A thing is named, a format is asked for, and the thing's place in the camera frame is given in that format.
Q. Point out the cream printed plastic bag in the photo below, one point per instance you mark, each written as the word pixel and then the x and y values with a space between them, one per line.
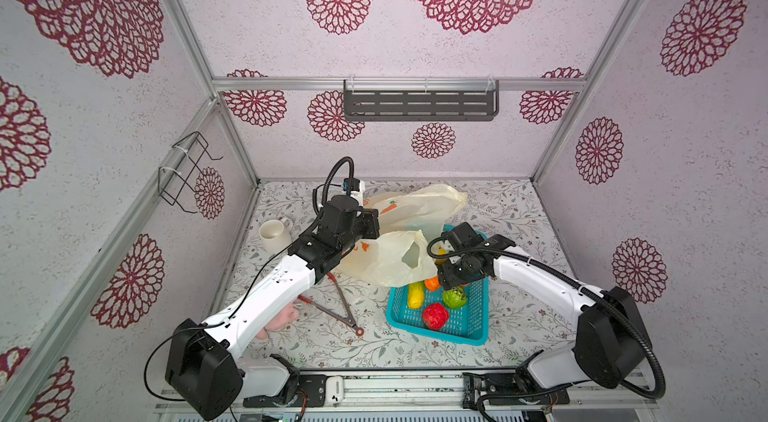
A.
pixel 408 222

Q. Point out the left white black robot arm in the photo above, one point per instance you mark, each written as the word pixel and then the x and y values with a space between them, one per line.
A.
pixel 205 364

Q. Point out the grey wall shelf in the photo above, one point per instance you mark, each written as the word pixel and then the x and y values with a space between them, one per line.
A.
pixel 419 105

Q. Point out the orange tangerine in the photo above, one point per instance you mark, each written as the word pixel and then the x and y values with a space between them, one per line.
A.
pixel 432 284

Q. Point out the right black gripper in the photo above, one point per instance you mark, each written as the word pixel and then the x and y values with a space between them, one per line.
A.
pixel 447 278

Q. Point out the green apple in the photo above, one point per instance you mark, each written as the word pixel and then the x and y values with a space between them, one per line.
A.
pixel 455 298

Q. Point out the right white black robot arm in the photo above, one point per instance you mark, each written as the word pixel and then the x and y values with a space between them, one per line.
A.
pixel 611 348

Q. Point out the yellow green corn cob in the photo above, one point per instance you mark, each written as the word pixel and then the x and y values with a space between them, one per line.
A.
pixel 416 294

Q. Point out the black wire wall rack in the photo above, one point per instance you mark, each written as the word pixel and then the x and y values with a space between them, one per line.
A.
pixel 193 184

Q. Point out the white ceramic mug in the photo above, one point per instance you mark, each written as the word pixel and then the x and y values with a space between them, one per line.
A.
pixel 275 234

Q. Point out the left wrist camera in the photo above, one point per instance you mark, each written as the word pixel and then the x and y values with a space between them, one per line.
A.
pixel 355 187

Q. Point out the yellow banana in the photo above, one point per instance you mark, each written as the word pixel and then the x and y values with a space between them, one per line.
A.
pixel 441 250

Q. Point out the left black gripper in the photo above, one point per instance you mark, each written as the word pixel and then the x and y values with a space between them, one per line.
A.
pixel 369 217

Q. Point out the red apple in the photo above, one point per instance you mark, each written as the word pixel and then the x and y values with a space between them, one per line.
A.
pixel 435 316

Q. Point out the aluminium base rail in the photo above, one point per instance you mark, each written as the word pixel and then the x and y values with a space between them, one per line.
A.
pixel 431 391

